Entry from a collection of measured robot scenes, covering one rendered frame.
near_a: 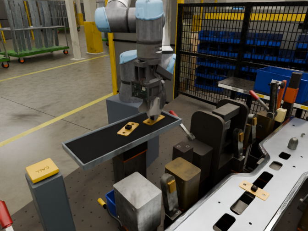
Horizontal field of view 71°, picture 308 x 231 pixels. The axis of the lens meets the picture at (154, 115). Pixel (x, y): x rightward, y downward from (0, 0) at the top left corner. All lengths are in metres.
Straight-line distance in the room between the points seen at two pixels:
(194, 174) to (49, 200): 0.39
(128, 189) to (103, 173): 0.69
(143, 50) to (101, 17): 0.19
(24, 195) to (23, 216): 1.21
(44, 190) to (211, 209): 0.44
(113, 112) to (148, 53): 0.55
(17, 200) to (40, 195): 1.75
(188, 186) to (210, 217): 0.10
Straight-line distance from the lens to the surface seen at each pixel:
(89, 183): 1.22
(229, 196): 0.73
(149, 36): 0.62
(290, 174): 0.90
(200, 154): 0.74
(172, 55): 1.03
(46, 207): 0.64
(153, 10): 0.62
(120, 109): 1.07
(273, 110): 1.14
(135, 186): 0.57
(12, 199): 2.40
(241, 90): 1.57
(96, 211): 1.08
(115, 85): 3.95
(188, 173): 0.66
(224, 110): 0.80
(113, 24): 0.74
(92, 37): 8.44
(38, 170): 0.61
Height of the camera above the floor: 1.51
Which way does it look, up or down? 26 degrees down
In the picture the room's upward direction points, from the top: straight up
